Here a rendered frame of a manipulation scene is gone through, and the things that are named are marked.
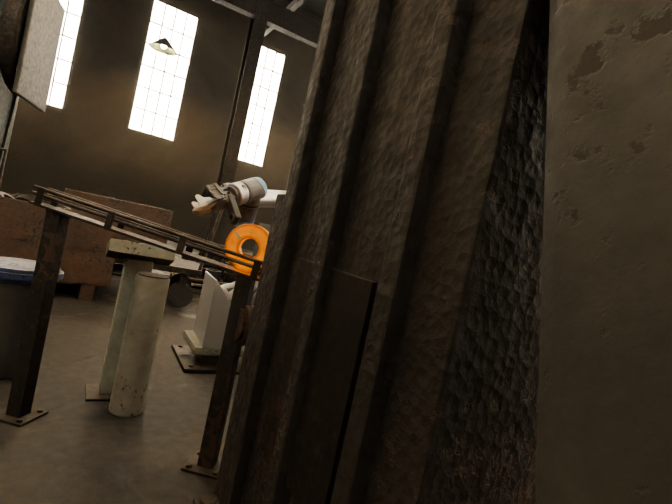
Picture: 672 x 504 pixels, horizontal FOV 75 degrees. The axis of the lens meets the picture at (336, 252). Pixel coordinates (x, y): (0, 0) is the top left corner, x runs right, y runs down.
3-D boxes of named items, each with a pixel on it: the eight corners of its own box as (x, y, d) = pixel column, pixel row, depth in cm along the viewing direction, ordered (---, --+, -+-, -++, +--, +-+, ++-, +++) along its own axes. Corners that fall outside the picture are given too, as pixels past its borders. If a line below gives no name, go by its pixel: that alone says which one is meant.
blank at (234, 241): (245, 283, 136) (248, 282, 139) (283, 251, 135) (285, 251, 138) (214, 245, 137) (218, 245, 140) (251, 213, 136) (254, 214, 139)
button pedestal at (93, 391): (146, 401, 175) (177, 250, 174) (77, 401, 163) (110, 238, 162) (142, 385, 189) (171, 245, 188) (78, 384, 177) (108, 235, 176)
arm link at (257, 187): (266, 203, 185) (272, 182, 180) (246, 210, 175) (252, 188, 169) (249, 192, 187) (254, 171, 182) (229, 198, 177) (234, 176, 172)
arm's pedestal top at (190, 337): (182, 336, 247) (184, 329, 247) (237, 340, 263) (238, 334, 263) (193, 354, 220) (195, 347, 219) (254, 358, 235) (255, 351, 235)
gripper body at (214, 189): (196, 199, 163) (220, 192, 172) (211, 216, 161) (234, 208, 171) (204, 185, 158) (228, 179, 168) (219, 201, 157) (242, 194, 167)
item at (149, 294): (144, 417, 162) (173, 279, 161) (108, 417, 156) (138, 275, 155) (141, 403, 172) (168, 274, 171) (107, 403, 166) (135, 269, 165)
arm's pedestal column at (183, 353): (171, 347, 249) (174, 333, 249) (239, 351, 269) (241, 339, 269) (183, 373, 214) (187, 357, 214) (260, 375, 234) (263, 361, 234)
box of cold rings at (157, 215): (147, 265, 554) (159, 207, 553) (160, 277, 485) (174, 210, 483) (51, 251, 498) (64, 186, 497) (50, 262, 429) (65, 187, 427)
